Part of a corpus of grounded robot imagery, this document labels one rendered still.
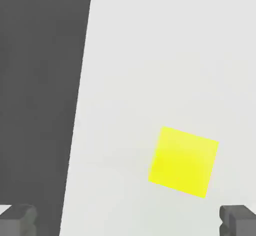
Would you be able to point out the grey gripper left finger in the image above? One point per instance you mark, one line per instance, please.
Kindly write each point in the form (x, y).
(18, 223)

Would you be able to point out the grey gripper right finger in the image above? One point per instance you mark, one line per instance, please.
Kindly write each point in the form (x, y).
(240, 223)

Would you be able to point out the small yellow cube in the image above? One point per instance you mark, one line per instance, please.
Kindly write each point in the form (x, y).
(183, 162)

